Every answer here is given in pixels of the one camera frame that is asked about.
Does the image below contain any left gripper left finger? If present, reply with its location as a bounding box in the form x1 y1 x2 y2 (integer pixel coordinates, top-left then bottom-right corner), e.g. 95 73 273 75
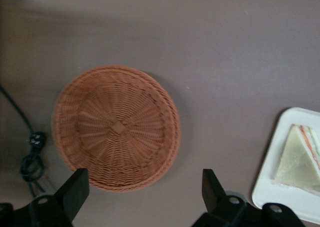
29 168 91 227

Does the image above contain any triangular sandwich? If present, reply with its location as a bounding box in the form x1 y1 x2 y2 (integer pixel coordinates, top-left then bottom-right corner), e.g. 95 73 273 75
273 123 320 197

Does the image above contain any thin black cable with plug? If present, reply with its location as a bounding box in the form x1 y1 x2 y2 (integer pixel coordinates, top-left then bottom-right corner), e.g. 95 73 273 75
0 83 48 201

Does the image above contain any orange-brown round wicker basket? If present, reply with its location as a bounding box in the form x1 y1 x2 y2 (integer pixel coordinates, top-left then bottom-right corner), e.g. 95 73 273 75
50 64 182 193

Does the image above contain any cream plastic tray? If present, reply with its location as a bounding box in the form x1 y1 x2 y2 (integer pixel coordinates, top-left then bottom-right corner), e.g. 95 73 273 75
250 107 320 224

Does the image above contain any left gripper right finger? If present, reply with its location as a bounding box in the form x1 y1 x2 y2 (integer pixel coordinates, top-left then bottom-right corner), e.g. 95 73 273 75
191 168 251 227

